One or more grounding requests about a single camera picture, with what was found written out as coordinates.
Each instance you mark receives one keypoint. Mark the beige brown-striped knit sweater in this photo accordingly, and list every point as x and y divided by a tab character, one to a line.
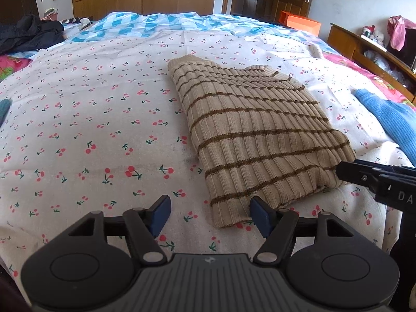
253	130

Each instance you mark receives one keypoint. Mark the blue white checkered quilt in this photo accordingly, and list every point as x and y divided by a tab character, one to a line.
136	22

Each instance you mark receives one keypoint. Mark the red green plush toy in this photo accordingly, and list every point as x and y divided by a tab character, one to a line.
367	31

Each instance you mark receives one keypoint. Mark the pink cartoon-print bed sheet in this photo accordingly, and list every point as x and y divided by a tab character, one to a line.
367	78

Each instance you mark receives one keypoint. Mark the wooden shelf unit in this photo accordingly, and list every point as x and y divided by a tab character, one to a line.
344	39

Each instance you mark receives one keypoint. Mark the teal cloth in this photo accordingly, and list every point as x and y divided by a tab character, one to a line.
4	112

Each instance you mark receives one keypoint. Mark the blue knit sweater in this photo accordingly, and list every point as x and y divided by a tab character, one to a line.
390	117

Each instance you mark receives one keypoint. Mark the small white cloth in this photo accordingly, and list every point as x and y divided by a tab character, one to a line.
316	51

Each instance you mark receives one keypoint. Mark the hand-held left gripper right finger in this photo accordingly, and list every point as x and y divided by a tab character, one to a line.
260	217

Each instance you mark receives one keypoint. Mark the black white cloth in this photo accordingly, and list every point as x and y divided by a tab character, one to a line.
79	21

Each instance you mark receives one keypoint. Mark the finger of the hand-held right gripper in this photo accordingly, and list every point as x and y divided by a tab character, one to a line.
388	188
354	170

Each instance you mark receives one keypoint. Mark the white plush toy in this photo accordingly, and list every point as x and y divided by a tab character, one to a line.
379	36

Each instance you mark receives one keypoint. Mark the dark blue jacket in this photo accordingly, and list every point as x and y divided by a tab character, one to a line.
29	32

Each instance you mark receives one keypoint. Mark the pink cloth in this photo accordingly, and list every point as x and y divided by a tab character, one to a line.
398	29

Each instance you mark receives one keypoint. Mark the white cherry-print bed sheet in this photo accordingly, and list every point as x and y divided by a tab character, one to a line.
97	104

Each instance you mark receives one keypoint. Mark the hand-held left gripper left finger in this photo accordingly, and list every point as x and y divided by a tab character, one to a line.
161	214

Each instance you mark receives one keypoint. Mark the dark brown headboard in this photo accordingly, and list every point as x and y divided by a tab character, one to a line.
19	0

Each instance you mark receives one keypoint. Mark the orange box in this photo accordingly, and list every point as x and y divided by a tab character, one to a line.
300	22

